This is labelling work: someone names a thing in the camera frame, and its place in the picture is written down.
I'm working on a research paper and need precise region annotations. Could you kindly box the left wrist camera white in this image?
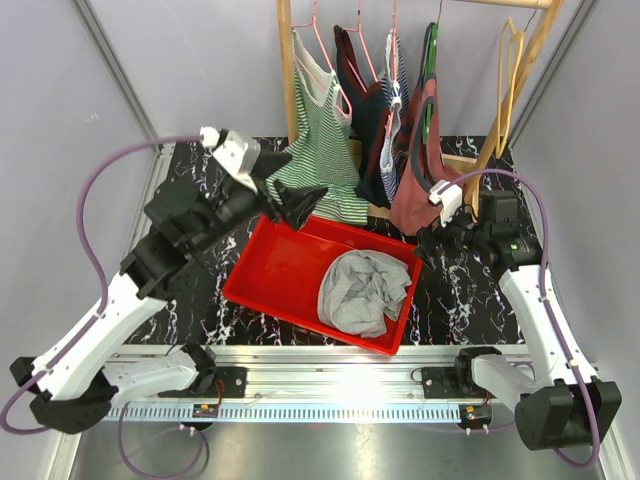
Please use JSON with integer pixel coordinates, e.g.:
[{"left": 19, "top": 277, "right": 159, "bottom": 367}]
[{"left": 199, "top": 126, "right": 261, "bottom": 193}]

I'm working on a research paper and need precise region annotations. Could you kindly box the yellow plastic hanger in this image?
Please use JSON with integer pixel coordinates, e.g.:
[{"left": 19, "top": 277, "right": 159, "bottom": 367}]
[{"left": 494, "top": 17, "right": 525, "bottom": 158}]

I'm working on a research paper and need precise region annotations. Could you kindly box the pink wire hanger left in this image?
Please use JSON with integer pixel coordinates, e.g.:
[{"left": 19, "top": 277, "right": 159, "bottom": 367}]
[{"left": 291, "top": 0, "right": 353, "bottom": 117}]

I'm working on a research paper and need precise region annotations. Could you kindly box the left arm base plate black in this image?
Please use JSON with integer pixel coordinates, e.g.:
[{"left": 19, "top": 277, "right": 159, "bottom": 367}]
[{"left": 158, "top": 366, "right": 248, "bottom": 399}]

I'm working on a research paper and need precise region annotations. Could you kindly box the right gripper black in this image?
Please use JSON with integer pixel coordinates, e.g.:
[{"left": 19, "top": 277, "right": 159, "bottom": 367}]
[{"left": 413, "top": 200, "right": 490, "bottom": 271}]

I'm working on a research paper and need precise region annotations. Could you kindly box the wooden clothes rack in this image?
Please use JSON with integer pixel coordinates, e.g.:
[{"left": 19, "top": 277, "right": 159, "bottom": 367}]
[{"left": 276, "top": 0, "right": 564, "bottom": 208}]

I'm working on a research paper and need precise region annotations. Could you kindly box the pink wire hanger middle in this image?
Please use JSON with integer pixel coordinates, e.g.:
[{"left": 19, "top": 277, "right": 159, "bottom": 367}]
[{"left": 345, "top": 0, "right": 378, "bottom": 82}]

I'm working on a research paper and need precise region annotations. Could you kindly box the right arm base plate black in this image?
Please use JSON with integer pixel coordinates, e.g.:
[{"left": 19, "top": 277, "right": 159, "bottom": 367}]
[{"left": 411, "top": 366, "right": 483, "bottom": 400}]

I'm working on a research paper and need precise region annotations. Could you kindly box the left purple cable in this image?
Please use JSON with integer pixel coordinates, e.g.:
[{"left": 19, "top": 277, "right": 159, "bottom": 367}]
[{"left": 0, "top": 134, "right": 207, "bottom": 476}]

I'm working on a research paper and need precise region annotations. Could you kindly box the aluminium frame rail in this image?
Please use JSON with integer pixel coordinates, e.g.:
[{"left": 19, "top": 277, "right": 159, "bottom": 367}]
[{"left": 47, "top": 139, "right": 621, "bottom": 480}]

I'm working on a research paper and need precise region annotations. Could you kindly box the blue white striped tank top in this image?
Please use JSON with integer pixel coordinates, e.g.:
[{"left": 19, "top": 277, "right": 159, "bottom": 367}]
[{"left": 379, "top": 34, "right": 410, "bottom": 203}]

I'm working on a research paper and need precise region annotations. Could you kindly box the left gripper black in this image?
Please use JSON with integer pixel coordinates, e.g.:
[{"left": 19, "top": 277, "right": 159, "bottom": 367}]
[{"left": 190, "top": 151, "right": 329, "bottom": 255}]

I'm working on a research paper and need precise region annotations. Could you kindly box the pink wire hanger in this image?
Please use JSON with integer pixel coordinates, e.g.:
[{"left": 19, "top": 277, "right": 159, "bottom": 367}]
[
  {"left": 291, "top": 0, "right": 353, "bottom": 117},
  {"left": 345, "top": 0, "right": 378, "bottom": 82},
  {"left": 385, "top": 0, "right": 402, "bottom": 140}
]

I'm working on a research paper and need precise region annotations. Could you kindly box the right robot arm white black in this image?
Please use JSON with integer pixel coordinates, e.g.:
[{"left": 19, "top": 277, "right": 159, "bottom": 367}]
[{"left": 415, "top": 185, "right": 622, "bottom": 450}]

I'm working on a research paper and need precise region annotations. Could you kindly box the red tank top grey trim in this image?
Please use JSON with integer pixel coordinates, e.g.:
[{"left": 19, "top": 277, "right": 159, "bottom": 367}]
[{"left": 390, "top": 45, "right": 460, "bottom": 236}]

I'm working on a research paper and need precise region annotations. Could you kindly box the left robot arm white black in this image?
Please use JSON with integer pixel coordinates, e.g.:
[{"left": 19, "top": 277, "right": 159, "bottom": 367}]
[{"left": 10, "top": 152, "right": 328, "bottom": 434}]

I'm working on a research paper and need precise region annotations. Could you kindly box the pink wire hanger right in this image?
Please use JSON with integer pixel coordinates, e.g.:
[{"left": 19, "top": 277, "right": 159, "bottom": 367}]
[{"left": 385, "top": 0, "right": 402, "bottom": 140}]

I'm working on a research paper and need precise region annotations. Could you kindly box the green plastic hanger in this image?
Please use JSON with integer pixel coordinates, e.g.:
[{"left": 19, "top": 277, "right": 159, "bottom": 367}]
[{"left": 420, "top": 1, "right": 443, "bottom": 146}]

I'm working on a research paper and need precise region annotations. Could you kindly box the green white striped tank top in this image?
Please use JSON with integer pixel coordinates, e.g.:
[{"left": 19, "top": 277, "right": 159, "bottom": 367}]
[{"left": 267, "top": 32, "right": 369, "bottom": 225}]

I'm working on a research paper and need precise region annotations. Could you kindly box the navy maroon tank top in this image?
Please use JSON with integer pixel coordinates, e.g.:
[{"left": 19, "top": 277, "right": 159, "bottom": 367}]
[{"left": 333, "top": 25, "right": 391, "bottom": 208}]

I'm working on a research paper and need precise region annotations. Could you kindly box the red plastic tray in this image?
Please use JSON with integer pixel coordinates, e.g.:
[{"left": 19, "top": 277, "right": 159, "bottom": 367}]
[{"left": 223, "top": 216, "right": 422, "bottom": 356}]

